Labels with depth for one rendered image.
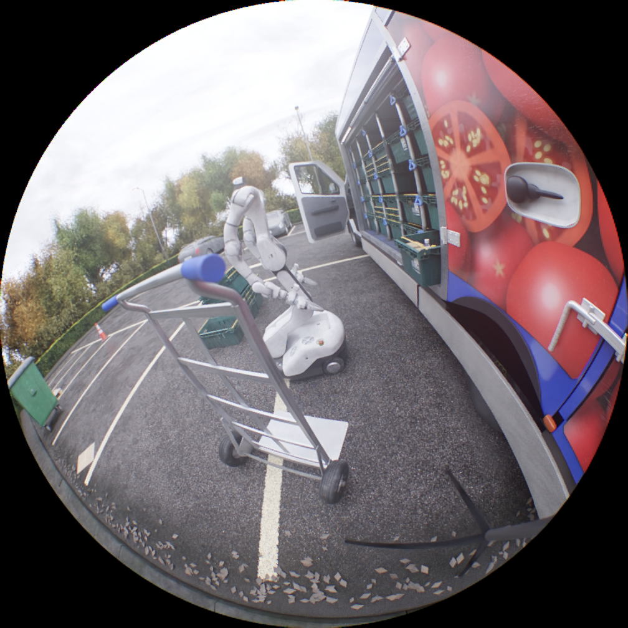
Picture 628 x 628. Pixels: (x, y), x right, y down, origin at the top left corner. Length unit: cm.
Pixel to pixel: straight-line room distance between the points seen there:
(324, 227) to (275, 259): 309
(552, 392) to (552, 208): 56
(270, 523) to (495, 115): 198
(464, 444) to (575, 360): 87
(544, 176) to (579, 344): 47
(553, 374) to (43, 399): 641
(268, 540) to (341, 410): 99
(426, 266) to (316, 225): 331
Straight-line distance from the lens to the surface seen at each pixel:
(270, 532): 137
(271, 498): 139
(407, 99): 171
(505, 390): 106
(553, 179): 75
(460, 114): 99
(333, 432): 141
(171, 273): 43
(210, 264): 25
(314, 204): 435
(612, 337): 67
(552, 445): 98
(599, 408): 78
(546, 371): 86
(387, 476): 128
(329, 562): 129
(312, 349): 147
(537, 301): 80
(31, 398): 575
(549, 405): 90
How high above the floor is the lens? 125
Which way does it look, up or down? 30 degrees down
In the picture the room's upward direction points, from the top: 17 degrees counter-clockwise
